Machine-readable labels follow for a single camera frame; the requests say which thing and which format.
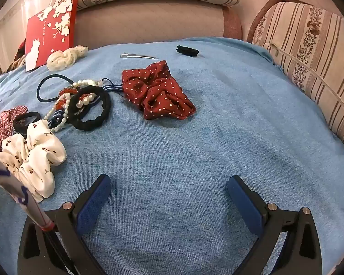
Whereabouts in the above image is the thick black hair tie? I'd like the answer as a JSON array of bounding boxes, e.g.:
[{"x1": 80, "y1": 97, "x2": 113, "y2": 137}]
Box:
[{"x1": 67, "y1": 85, "x2": 112, "y2": 131}]

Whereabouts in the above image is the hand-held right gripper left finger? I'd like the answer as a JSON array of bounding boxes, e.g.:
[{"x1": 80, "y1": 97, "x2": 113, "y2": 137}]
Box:
[{"x1": 17, "y1": 174, "x2": 112, "y2": 275}]

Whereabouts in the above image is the white cherry print scrunchie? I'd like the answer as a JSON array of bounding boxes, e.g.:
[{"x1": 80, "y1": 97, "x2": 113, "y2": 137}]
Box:
[{"x1": 0, "y1": 119, "x2": 67, "y2": 202}]

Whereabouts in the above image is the white cord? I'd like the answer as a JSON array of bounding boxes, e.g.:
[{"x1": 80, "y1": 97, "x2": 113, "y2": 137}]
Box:
[{"x1": 269, "y1": 44, "x2": 344, "y2": 116}]

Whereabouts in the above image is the silver hair clip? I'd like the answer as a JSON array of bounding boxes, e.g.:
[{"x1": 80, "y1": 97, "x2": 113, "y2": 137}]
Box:
[{"x1": 120, "y1": 53, "x2": 159, "y2": 59}]

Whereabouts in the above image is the red polka dot scrunchie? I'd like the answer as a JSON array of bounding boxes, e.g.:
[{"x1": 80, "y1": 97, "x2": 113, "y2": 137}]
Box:
[{"x1": 122, "y1": 60, "x2": 196, "y2": 120}]

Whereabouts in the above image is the red floral box lid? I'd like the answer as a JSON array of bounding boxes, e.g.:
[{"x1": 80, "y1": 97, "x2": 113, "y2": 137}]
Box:
[{"x1": 25, "y1": 0, "x2": 79, "y2": 72}]

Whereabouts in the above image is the blue striped strap watch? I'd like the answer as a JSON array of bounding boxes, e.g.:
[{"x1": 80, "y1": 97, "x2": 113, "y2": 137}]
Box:
[{"x1": 50, "y1": 84, "x2": 124, "y2": 124}]

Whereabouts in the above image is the dark cord lanyard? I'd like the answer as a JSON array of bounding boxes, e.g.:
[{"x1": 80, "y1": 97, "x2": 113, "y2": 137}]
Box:
[{"x1": 37, "y1": 74, "x2": 125, "y2": 104}]

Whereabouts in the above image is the red plaid scrunchie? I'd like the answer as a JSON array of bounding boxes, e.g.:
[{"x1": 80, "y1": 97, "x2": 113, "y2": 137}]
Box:
[{"x1": 0, "y1": 106, "x2": 28, "y2": 152}]

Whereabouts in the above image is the red bead bracelet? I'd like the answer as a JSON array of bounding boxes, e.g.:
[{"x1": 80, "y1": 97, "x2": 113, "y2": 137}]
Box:
[{"x1": 55, "y1": 86, "x2": 81, "y2": 110}]

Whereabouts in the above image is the beige pink sofa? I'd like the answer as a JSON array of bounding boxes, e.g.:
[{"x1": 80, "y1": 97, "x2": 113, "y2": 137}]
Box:
[{"x1": 75, "y1": 0, "x2": 313, "y2": 49}]

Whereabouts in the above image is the pale green bead bracelet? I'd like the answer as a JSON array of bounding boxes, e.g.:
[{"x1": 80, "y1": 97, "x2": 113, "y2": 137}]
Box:
[{"x1": 43, "y1": 103, "x2": 72, "y2": 134}]

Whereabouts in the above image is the white pearl bracelet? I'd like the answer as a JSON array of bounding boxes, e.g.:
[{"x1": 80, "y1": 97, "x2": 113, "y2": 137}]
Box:
[{"x1": 70, "y1": 79, "x2": 101, "y2": 106}]

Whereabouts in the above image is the square striped floral cushion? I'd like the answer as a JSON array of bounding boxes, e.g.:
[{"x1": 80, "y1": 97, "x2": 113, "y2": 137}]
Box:
[{"x1": 252, "y1": 1, "x2": 344, "y2": 152}]

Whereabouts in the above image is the thin black hair tie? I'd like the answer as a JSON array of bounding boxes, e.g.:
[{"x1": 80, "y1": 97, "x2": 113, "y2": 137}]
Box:
[{"x1": 13, "y1": 111, "x2": 42, "y2": 135}]

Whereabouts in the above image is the cream dotted scrunchie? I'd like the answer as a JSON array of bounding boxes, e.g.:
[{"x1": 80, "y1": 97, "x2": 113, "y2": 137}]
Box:
[{"x1": 46, "y1": 45, "x2": 89, "y2": 72}]

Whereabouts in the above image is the blue towel blanket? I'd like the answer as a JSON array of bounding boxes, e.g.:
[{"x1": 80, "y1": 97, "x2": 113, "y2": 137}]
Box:
[{"x1": 0, "y1": 37, "x2": 344, "y2": 275}]

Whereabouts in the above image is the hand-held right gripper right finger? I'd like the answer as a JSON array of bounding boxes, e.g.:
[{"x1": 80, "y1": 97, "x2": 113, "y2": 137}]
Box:
[{"x1": 226, "y1": 175, "x2": 324, "y2": 275}]

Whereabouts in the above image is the small black clip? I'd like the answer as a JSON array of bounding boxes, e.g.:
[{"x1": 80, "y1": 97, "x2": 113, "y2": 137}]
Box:
[{"x1": 176, "y1": 45, "x2": 200, "y2": 57}]

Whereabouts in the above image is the white wrapped cable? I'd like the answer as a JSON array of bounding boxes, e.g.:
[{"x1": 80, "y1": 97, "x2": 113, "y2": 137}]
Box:
[{"x1": 0, "y1": 149, "x2": 78, "y2": 275}]

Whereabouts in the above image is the tan patterned cloth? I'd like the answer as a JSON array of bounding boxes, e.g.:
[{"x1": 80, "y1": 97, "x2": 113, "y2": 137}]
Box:
[{"x1": 6, "y1": 55, "x2": 27, "y2": 73}]

